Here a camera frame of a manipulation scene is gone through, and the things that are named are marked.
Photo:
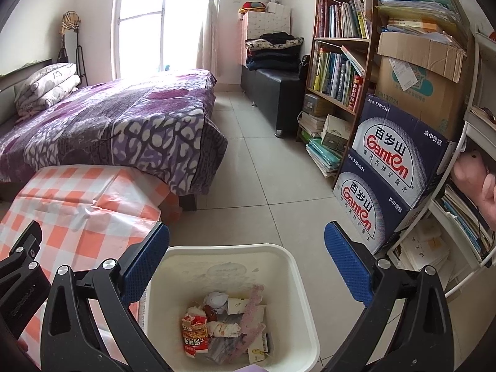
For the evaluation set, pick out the white paper ball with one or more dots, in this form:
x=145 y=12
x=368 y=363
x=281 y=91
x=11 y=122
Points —
x=216 y=301

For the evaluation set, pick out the pile of papers and folders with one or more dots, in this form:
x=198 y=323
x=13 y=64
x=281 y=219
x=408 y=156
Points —
x=418 y=4

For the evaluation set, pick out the bed headboard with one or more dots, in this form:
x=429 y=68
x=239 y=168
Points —
x=23 y=71

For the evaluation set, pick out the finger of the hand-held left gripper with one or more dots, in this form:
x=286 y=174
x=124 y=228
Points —
x=23 y=244

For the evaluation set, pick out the white plastic trash bin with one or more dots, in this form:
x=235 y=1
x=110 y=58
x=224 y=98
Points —
x=232 y=263

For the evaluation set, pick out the checked scarf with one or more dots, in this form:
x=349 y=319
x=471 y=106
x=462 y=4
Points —
x=69 y=21

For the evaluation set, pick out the white curtain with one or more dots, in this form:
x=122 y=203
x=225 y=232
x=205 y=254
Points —
x=209 y=27

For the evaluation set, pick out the black coat rack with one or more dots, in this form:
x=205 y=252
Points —
x=80 y=62

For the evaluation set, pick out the brown cardboard box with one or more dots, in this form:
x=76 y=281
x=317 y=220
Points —
x=418 y=97

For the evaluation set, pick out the colourful folded cloth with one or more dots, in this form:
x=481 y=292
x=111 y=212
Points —
x=252 y=7

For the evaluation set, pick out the orange checkered tablecloth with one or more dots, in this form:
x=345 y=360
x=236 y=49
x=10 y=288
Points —
x=77 y=209

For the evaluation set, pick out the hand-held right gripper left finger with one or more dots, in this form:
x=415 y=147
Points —
x=149 y=263

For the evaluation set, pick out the long white carton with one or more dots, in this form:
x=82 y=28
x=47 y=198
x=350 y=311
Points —
x=257 y=352

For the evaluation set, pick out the red instant noodle wrapper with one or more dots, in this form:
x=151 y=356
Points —
x=195 y=333

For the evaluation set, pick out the wooden bookshelf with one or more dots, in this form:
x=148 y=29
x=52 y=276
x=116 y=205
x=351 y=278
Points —
x=341 y=40

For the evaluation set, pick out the stack of white papers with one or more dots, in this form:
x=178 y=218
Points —
x=422 y=248

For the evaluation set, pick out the row of colourful books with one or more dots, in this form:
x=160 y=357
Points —
x=333 y=77

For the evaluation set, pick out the pink plush toy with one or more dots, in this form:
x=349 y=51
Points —
x=469 y=170

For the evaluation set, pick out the folded patterned quilt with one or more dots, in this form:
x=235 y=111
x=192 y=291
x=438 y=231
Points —
x=46 y=85

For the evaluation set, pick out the stack of boxes and books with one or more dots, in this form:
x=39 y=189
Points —
x=321 y=120

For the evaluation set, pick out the stack of teal booklets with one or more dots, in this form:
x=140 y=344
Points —
x=321 y=159

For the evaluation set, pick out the blue water bottle carton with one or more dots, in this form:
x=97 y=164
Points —
x=391 y=147
x=360 y=209

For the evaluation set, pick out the pile of folded clothes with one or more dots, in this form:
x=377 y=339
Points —
x=271 y=52

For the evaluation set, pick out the row of thin books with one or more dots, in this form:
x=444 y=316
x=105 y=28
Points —
x=461 y=217

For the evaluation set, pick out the white patterned cloth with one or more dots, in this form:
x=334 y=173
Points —
x=226 y=329

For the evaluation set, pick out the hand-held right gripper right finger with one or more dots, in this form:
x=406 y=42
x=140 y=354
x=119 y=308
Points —
x=348 y=267

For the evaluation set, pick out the window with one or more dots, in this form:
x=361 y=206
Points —
x=143 y=27

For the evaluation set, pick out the row of upright books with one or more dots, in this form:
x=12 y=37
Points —
x=341 y=17

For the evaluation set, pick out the black bench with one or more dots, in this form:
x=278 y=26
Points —
x=271 y=89

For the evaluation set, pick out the white quilted storage box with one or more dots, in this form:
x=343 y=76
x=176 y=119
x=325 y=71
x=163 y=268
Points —
x=267 y=23

